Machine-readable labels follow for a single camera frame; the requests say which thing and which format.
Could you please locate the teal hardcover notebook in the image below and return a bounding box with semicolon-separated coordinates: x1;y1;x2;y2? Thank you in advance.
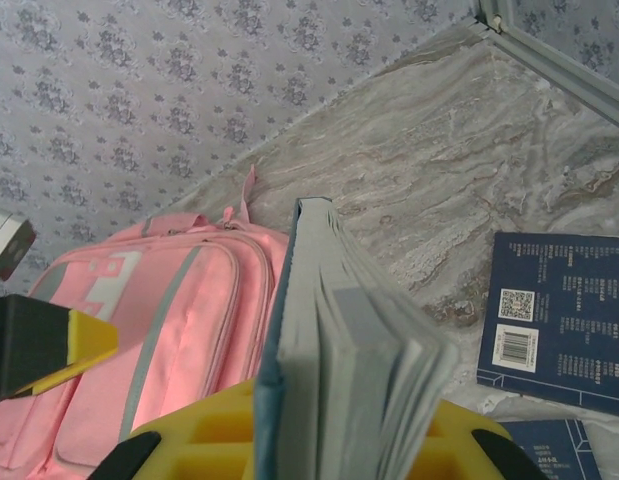
252;197;460;480

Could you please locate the navy book with QR code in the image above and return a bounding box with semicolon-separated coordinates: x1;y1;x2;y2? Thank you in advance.
476;231;619;421

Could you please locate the aluminium frame post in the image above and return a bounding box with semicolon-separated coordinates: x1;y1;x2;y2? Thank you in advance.
476;0;514;31

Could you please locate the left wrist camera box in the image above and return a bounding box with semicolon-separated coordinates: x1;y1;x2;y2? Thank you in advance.
0;209;38;281

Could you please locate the pink backpack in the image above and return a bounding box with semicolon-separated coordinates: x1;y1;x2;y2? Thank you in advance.
26;163;293;480

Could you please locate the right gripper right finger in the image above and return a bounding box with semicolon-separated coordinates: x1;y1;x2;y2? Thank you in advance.
427;398;554;480

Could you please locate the aluminium side rail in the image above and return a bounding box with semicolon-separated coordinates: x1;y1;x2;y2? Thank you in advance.
481;19;619;126

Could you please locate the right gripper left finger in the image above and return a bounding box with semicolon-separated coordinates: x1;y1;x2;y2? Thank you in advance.
91;378;260;480

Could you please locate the navy book with barcode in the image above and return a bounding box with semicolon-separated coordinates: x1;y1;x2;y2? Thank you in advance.
497;417;603;480

